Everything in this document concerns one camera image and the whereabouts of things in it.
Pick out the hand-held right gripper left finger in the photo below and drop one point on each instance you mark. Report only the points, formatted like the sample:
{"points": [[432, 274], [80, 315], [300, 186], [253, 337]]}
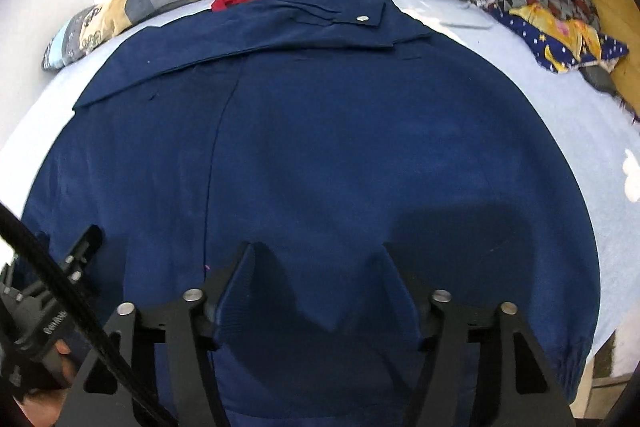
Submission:
{"points": [[239, 288]]}

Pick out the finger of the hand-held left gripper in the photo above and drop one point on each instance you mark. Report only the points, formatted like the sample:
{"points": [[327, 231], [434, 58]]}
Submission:
{"points": [[84, 251]]}

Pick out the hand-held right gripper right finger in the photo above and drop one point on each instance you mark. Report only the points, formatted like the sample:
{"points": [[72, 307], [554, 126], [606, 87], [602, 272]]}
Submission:
{"points": [[400, 288]]}

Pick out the navy blue jacket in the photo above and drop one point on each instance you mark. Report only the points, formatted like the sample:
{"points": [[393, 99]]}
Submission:
{"points": [[325, 147]]}

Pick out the person's left hand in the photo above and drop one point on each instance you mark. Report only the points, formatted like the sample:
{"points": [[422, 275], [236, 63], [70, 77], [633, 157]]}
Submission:
{"points": [[47, 404]]}

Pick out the light blue bed sheet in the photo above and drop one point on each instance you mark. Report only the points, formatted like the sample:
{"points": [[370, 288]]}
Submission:
{"points": [[565, 117]]}

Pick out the dark grey cloth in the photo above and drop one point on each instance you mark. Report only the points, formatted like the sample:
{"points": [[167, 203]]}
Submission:
{"points": [[600, 79]]}

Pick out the blue yellow starry cloth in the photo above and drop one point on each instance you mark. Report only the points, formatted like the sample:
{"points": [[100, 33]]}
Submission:
{"points": [[550, 39]]}

